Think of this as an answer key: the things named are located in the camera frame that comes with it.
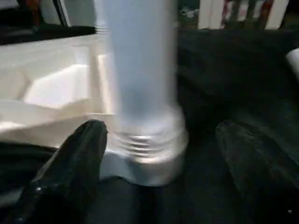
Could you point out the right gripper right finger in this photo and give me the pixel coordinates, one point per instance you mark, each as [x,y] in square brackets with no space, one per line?
[261,177]

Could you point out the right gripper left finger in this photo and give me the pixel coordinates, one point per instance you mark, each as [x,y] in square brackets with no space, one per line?
[70,177]

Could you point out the black mat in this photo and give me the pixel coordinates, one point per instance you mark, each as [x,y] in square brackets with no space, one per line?
[224,70]

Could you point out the white glass door cabinet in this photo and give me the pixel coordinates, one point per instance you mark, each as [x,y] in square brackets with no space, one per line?
[233,14]

